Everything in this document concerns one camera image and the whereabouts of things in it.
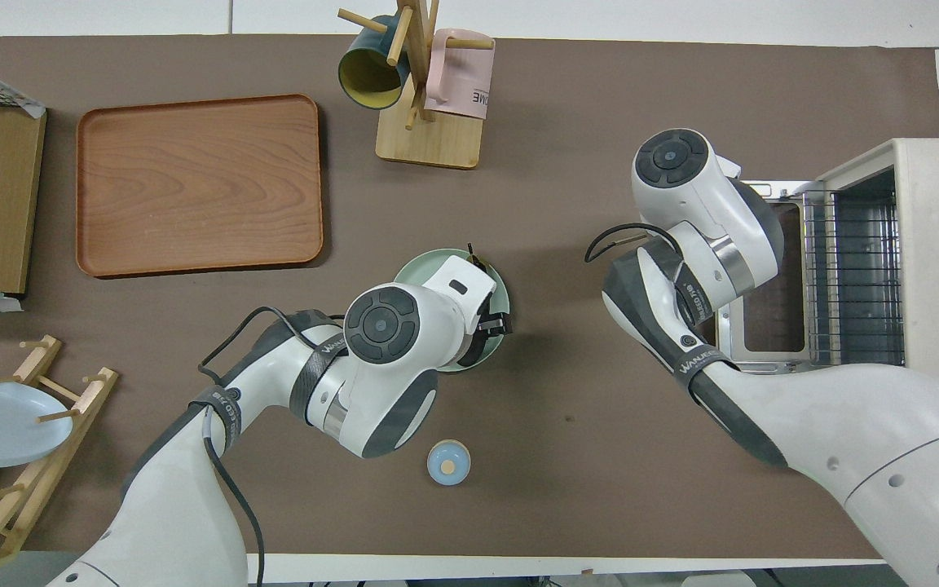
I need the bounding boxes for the wooden plate rack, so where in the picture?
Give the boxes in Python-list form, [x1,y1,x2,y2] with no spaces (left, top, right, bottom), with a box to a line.
[0,333,121,583]

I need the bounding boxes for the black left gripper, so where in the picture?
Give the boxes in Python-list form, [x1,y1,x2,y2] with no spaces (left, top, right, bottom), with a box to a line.
[456,276,514,366]

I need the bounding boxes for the brown wooden tray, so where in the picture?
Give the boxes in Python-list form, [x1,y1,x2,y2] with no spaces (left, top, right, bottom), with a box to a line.
[75,93,326,280]

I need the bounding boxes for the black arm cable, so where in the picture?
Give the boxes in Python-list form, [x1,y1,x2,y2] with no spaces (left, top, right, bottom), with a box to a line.
[584,221,684,264]
[197,305,350,587]

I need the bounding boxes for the dark blue mug yellow inside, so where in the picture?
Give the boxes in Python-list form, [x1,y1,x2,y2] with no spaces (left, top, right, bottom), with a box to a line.
[337,14,412,112]

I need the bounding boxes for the wooden mug tree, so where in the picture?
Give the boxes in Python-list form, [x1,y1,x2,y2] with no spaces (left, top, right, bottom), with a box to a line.
[337,0,496,171]

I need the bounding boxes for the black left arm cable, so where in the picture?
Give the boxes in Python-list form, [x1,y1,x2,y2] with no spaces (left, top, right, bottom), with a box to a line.
[197,305,350,587]

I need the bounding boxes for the brown table mat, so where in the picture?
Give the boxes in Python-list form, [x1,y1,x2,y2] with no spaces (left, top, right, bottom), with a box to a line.
[0,34,939,565]

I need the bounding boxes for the green plate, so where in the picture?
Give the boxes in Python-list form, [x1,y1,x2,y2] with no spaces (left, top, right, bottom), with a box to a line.
[393,248,512,374]

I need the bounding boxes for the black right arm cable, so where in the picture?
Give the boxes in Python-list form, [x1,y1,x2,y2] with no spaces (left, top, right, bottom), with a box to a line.
[584,221,684,264]

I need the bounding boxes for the pink mug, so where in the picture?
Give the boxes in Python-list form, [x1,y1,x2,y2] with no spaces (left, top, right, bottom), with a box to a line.
[422,28,497,121]

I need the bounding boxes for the metal wire oven rack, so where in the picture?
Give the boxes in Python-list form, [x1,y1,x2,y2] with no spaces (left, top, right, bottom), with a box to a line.
[802,188,907,367]

